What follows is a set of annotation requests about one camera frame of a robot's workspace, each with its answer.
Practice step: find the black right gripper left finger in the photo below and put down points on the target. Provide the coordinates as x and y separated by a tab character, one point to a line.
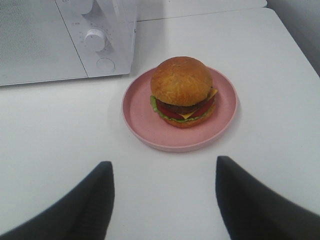
84	213

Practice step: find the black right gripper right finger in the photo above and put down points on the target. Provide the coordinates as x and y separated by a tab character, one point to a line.
252	211

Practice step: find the pink round plate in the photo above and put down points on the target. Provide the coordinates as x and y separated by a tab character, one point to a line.
153	131

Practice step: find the burger with lettuce and cheese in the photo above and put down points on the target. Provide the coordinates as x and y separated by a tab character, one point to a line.
182	92

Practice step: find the round white door button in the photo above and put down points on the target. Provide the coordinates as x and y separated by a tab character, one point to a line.
105	64

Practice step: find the white timer knob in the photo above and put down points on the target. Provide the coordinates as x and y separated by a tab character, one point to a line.
95	40

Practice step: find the white microwave door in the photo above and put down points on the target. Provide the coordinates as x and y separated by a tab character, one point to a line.
35	45

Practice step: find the white microwave oven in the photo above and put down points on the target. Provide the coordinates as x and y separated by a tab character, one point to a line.
117	19

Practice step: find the upper white power knob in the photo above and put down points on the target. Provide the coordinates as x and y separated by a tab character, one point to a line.
86	6

